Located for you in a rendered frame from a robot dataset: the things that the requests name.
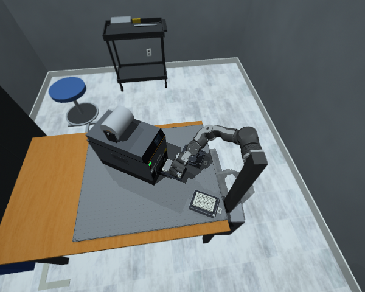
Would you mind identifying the grey cylinder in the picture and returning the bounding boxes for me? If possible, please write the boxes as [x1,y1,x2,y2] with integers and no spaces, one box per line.
[100,106,134,140]

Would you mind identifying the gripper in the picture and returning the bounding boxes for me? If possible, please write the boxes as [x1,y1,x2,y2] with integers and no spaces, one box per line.
[167,156,189,176]

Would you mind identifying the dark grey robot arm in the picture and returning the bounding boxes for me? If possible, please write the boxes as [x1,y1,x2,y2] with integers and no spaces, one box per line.
[176,125,264,165]

